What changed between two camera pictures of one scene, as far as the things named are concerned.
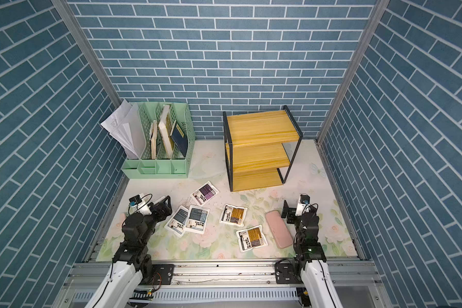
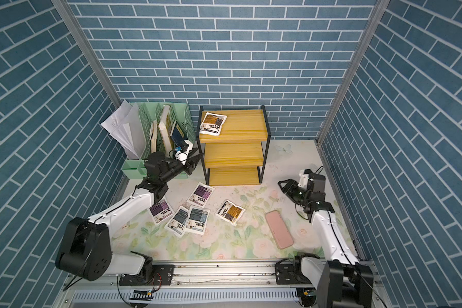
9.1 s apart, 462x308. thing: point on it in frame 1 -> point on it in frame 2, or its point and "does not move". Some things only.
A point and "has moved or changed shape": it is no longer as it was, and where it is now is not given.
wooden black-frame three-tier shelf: (260, 147) -> (233, 138)
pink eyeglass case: (282, 234) does not move
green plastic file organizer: (167, 131) does not move
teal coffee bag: (176, 224) does not move
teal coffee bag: (197, 219) does not move
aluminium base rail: (226, 284) does not move
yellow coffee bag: (233, 215) has moved or changed shape
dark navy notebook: (179, 138) does not move
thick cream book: (163, 129) does not move
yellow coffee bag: (251, 238) -> (211, 124)
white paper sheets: (126, 126) does not move
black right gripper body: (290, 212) -> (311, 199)
